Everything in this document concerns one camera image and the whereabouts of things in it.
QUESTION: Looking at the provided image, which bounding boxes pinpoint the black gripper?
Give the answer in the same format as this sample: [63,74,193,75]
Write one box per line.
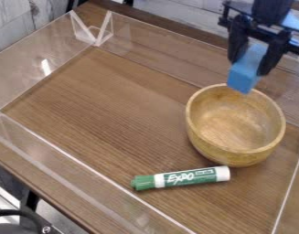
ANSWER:
[218,0,299,76]

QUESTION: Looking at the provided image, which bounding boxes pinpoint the blue rectangular block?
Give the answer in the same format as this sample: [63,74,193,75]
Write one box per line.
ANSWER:
[228,44,268,94]

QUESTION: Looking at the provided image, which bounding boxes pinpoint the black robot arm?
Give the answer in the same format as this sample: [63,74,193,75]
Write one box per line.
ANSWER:
[218,0,299,76]

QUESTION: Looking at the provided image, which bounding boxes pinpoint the brown wooden bowl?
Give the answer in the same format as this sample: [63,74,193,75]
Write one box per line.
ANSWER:
[186,83,286,167]

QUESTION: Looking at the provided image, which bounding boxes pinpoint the clear acrylic tray walls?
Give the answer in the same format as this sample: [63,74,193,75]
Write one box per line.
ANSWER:
[0,8,299,234]

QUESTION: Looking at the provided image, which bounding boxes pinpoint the green Expo marker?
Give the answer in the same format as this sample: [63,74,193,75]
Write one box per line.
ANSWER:
[132,165,232,191]

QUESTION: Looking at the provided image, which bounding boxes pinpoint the black equipment bottom left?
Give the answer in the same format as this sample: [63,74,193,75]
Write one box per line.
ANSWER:
[0,209,63,234]

